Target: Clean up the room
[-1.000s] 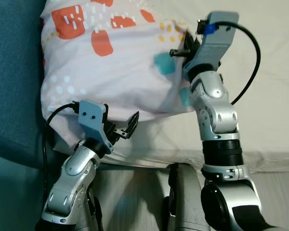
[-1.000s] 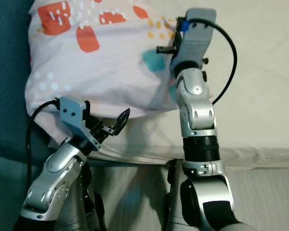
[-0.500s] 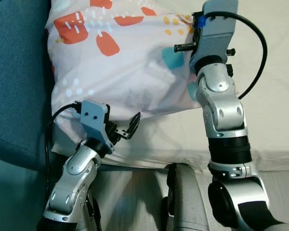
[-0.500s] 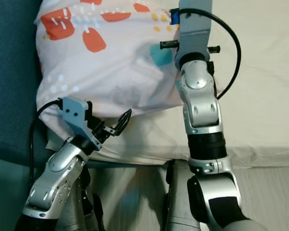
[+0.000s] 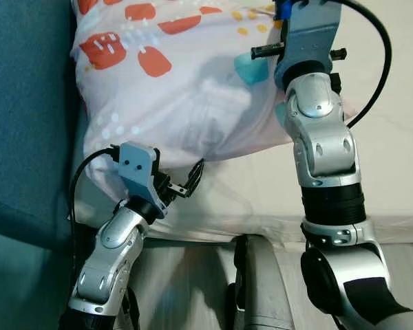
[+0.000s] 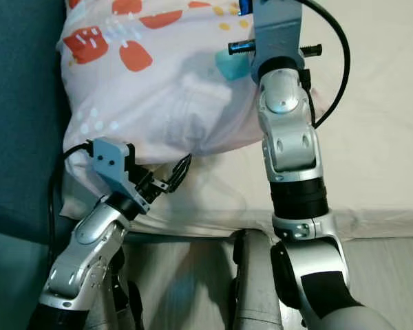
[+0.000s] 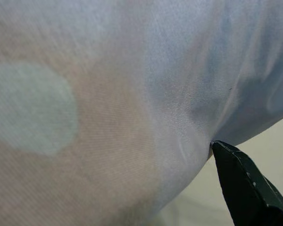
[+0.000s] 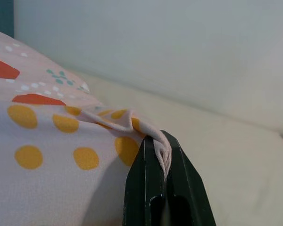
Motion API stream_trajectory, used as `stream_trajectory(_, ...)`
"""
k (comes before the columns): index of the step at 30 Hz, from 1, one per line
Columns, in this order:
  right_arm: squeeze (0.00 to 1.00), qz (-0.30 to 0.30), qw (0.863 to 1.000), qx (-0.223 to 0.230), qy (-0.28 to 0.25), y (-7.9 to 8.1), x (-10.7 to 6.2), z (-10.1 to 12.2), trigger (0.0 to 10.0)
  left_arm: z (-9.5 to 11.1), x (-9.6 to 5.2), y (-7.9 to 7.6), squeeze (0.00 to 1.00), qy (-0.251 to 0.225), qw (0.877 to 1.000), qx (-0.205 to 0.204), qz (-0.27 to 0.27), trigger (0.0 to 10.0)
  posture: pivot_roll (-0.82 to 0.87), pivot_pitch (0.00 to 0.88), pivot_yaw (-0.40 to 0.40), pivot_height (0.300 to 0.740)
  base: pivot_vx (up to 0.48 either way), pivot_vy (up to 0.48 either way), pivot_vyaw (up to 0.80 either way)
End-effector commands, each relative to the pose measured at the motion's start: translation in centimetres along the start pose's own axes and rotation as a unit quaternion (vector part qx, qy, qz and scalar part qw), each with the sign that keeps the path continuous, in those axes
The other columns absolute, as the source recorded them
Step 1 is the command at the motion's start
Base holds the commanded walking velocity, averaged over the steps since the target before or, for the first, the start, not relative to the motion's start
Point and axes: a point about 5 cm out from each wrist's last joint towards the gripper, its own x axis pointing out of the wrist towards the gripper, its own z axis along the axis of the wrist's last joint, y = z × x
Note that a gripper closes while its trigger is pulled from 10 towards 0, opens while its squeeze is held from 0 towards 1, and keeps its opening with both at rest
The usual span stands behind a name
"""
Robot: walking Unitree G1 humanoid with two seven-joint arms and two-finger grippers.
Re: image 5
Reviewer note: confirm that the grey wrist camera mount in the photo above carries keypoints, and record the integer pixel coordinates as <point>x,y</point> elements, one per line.
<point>310,34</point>
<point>138,168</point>

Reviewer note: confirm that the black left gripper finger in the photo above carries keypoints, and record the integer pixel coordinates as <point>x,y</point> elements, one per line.
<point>186,194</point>
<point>196,175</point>

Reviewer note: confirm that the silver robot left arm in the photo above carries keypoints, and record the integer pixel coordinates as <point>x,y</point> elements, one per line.
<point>110,261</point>

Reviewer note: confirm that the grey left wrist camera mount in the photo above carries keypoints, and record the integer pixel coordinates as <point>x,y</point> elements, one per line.
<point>138,168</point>

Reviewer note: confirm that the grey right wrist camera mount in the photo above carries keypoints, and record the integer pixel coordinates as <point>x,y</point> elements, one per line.
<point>310,34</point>

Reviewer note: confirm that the pink pillow with orange print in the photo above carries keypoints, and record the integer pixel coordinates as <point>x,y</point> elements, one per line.
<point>193,89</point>

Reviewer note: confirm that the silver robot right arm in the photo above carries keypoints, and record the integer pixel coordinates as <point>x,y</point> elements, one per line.
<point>323,137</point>

